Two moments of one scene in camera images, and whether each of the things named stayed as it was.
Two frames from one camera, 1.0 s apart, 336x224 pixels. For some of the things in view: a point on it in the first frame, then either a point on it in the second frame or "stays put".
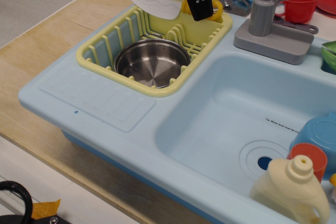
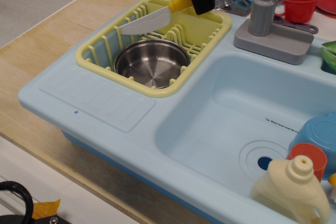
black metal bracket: x=17 y=219 stays put
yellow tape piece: x=44 y=210 stays put
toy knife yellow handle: x=167 y=8 -> x=158 y=20
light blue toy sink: x=201 y=148 stays put
